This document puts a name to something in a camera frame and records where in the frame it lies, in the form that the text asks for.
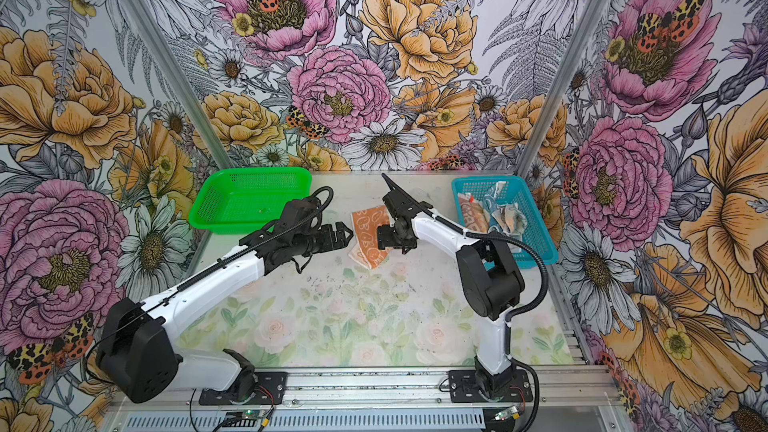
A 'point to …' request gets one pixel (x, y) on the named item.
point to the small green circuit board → (251, 413)
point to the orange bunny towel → (366, 223)
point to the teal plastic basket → (537, 231)
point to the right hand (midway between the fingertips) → (390, 250)
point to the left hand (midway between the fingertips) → (338, 245)
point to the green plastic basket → (246, 200)
